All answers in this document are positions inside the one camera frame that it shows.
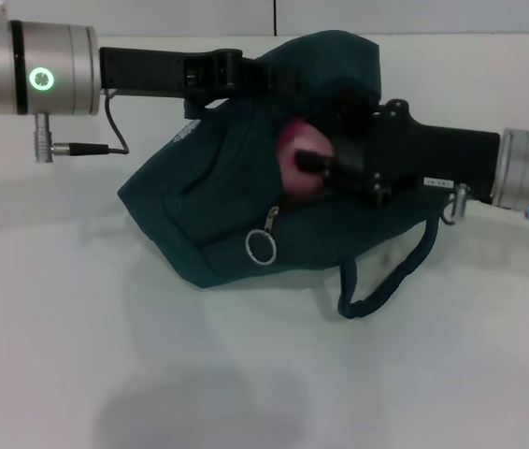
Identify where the pink peach toy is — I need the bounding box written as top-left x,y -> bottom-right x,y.
277,118 -> 336,196

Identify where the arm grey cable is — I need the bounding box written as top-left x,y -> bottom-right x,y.
439,183 -> 472,226
51,89 -> 130,158

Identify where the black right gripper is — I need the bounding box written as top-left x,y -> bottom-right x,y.
294,89 -> 502,208

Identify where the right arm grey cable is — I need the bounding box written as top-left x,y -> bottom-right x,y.
439,183 -> 472,226

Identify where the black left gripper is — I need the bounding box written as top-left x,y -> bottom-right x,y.
99,46 -> 306,105

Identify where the dark teal fabric bag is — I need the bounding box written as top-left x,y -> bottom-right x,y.
117,30 -> 441,320

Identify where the left arm grey cable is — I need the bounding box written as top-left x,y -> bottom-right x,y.
51,89 -> 130,158

